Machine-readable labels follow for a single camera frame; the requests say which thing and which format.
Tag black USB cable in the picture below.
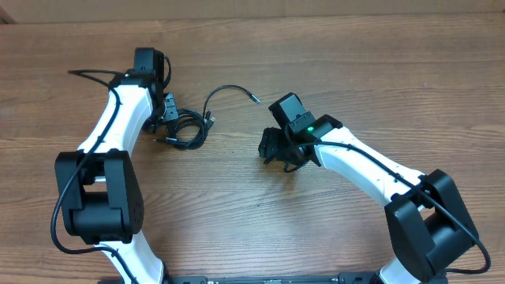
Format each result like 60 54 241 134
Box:
152 108 217 150

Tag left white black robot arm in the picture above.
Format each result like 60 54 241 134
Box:
50 47 179 283

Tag black cable with barrel plug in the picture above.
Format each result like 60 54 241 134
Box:
201 84 261 123

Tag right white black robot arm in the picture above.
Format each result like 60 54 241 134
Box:
258 93 491 283

